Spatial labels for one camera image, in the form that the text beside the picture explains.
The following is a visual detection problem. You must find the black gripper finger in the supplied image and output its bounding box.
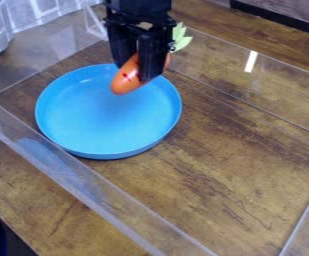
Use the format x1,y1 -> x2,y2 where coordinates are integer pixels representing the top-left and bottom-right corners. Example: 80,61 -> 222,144
108,23 -> 138,68
138,28 -> 174,82

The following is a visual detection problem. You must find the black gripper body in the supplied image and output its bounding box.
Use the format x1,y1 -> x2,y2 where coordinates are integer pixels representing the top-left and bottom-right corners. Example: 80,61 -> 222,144
104,0 -> 177,40

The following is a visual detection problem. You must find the orange toy carrot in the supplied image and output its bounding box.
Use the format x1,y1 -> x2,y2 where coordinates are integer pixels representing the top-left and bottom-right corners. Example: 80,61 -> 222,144
110,22 -> 194,96

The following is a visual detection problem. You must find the blue round tray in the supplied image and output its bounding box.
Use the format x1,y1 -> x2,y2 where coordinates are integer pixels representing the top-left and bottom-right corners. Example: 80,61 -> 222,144
35,64 -> 182,160

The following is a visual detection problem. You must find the black bar at top right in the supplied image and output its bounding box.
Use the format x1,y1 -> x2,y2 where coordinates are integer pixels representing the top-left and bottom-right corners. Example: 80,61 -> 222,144
230,0 -> 309,33

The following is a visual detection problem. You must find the white patterned curtain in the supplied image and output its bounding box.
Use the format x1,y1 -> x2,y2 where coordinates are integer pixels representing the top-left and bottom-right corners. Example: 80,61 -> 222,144
0,0 -> 102,52

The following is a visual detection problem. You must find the clear acrylic front barrier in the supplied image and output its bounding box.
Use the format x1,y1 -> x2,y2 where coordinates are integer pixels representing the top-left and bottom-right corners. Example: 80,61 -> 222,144
0,106 -> 217,256

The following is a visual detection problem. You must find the clear acrylic corner bracket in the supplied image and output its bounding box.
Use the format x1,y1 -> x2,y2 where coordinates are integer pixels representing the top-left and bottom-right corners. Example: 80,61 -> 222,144
84,6 -> 109,41

